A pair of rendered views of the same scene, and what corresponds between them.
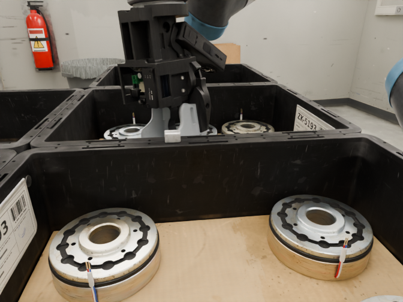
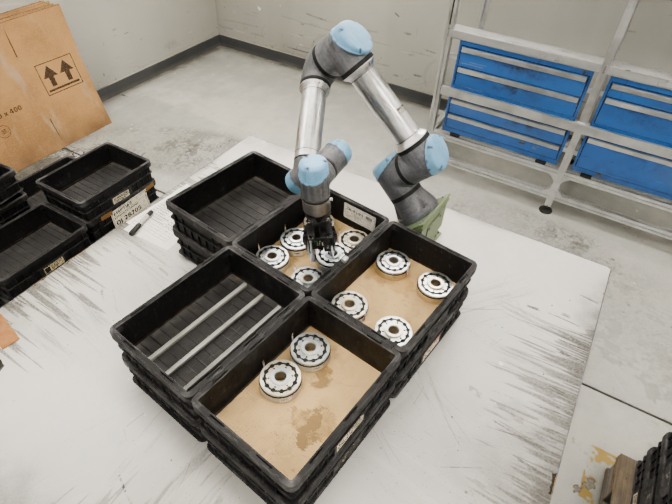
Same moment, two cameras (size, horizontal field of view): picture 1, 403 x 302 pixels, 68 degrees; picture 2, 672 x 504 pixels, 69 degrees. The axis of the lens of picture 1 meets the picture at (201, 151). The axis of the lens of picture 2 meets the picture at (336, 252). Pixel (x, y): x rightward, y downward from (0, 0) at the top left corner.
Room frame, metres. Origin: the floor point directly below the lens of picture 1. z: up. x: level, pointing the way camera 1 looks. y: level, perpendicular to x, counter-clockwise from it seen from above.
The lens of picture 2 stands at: (-0.34, 0.77, 1.91)
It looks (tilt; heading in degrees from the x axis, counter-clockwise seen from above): 44 degrees down; 313
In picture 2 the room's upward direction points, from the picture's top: 3 degrees clockwise
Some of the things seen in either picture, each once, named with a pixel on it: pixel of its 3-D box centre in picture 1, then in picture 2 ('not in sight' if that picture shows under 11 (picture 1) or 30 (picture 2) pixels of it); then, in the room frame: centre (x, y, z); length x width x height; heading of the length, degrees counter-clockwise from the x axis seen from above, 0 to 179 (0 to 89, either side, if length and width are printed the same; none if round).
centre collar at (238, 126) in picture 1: (247, 126); not in sight; (0.55, -0.09, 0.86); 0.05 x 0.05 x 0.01
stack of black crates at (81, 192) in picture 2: not in sight; (108, 209); (1.72, 0.20, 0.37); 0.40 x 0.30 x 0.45; 104
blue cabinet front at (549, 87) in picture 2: not in sight; (509, 104); (0.78, -1.82, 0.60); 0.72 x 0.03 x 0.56; 14
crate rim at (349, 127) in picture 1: (194, 111); (313, 233); (0.47, 0.01, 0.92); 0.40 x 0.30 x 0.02; 97
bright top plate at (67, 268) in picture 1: (105, 239); (349, 305); (0.23, 0.09, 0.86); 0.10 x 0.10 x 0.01
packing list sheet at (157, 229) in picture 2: not in sight; (175, 213); (1.08, 0.15, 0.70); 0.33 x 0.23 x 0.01; 104
